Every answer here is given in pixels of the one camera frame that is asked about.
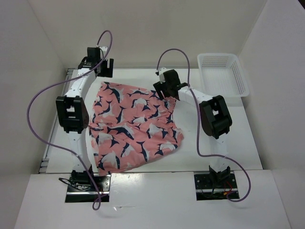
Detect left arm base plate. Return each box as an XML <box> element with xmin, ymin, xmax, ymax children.
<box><xmin>59</xmin><ymin>175</ymin><xmax>111</xmax><ymax>203</ymax></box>

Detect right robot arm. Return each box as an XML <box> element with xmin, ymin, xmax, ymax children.
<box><xmin>153</xmin><ymin>68</ymin><xmax>232</xmax><ymax>189</ymax></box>

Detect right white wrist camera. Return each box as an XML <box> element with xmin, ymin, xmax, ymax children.
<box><xmin>155</xmin><ymin>67</ymin><xmax>168</xmax><ymax>83</ymax></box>

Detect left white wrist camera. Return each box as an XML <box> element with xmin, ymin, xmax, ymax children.
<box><xmin>96</xmin><ymin>45</ymin><xmax>108</xmax><ymax>57</ymax></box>

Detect pink shark print shorts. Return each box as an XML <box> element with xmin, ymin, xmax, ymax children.
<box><xmin>88</xmin><ymin>82</ymin><xmax>183</xmax><ymax>176</ymax></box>

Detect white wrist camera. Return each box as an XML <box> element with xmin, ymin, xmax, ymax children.
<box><xmin>96</xmin><ymin>45</ymin><xmax>108</xmax><ymax>57</ymax></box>
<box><xmin>155</xmin><ymin>67</ymin><xmax>168</xmax><ymax>83</ymax></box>

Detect white plastic basket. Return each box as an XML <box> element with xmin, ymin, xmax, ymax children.
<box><xmin>197</xmin><ymin>53</ymin><xmax>250</xmax><ymax>98</ymax></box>

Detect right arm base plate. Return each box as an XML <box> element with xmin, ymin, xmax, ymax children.
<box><xmin>193</xmin><ymin>172</ymin><xmax>240</xmax><ymax>201</ymax></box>

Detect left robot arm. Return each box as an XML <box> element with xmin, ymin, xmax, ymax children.
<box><xmin>56</xmin><ymin>45</ymin><xmax>113</xmax><ymax>191</ymax></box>

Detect aluminium table edge rail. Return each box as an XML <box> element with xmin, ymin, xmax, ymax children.
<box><xmin>38</xmin><ymin>83</ymin><xmax>68</xmax><ymax>174</ymax></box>

